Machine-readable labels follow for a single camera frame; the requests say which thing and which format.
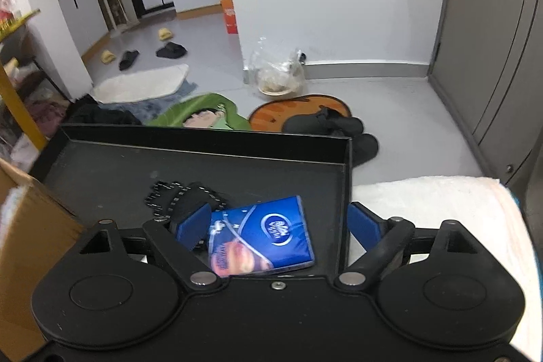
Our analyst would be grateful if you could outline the black stitched plush toy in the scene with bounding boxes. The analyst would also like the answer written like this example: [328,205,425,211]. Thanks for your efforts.
[145,181,229,253]

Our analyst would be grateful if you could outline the blue tissue pack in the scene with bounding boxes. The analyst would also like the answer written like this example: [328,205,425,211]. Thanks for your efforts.
[208,196,316,279]

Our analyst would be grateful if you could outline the brown cardboard box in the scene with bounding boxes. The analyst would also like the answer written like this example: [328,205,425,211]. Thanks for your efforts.
[1,160,84,361]

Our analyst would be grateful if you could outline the black shallow tray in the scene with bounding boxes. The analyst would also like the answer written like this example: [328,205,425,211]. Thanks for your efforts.
[30,124,352,275]

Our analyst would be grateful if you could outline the white fluffy blanket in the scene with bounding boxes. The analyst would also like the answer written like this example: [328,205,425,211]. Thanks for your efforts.
[353,176,540,358]

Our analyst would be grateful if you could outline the black shoes on rug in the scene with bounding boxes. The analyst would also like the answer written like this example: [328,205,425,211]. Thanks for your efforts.
[282,107,379,166]

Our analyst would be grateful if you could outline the green cartoon leaf rug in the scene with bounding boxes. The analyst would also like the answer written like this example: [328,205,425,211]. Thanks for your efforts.
[145,93,251,131]

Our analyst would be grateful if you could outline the blue-grey shaggy rug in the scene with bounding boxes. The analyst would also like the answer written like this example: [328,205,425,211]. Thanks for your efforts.
[102,81,198,124]

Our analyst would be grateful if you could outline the orange round rug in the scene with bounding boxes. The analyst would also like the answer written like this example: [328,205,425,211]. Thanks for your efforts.
[248,95,352,132]

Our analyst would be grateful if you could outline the cream floor mat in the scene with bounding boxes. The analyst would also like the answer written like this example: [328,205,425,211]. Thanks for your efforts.
[90,63,190,104]

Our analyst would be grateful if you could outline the black clothes pile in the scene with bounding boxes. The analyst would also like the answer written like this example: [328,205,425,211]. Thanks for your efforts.
[63,95,142,126]

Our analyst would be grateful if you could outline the clear plastic bag with bowl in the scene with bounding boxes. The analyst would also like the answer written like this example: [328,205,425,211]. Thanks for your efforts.
[244,37,306,99]

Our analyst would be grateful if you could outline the black slipper left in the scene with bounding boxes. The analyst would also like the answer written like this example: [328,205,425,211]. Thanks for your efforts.
[119,51,140,72]

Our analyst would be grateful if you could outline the yellow slipper left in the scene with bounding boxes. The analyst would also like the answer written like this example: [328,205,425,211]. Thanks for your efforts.
[100,50,116,64]

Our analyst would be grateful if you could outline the grey wardrobe cabinet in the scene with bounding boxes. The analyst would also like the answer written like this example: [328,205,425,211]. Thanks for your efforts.
[429,0,542,196]

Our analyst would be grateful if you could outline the yellow slipper near door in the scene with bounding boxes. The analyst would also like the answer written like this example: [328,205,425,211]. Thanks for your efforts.
[158,27,173,41]

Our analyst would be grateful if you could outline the orange cardboard carton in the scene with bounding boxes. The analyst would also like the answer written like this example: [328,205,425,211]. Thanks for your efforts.
[221,0,238,34]

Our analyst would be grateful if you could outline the yellow round side table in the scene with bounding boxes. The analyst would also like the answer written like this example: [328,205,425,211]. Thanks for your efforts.
[0,9,48,152]

